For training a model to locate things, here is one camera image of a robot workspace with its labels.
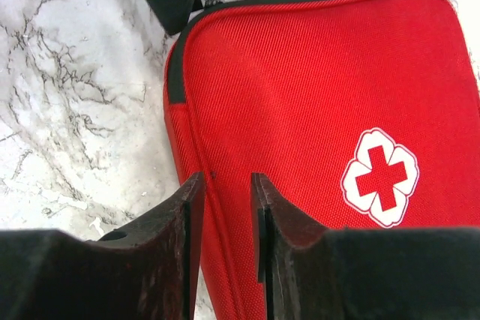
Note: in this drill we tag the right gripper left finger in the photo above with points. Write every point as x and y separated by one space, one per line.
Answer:
152 263

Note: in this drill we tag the red black medicine case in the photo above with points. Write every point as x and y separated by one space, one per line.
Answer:
363 113

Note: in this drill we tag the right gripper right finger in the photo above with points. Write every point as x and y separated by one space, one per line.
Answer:
291 261

